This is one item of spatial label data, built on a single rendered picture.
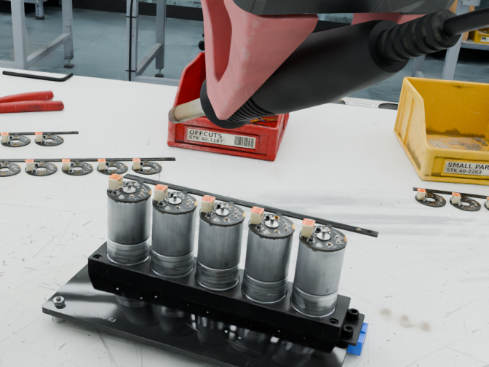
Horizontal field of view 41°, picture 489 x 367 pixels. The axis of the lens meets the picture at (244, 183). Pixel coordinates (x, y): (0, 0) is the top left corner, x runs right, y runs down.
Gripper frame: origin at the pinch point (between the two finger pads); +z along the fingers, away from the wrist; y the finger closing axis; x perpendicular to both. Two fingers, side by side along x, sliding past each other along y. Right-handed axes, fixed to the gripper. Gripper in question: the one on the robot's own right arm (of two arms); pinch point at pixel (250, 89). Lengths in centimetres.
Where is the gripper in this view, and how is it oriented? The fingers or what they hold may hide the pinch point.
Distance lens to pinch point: 24.9
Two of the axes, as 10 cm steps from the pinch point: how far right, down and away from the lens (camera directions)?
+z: -2.8, 5.8, 7.6
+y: -9.0, 1.2, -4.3
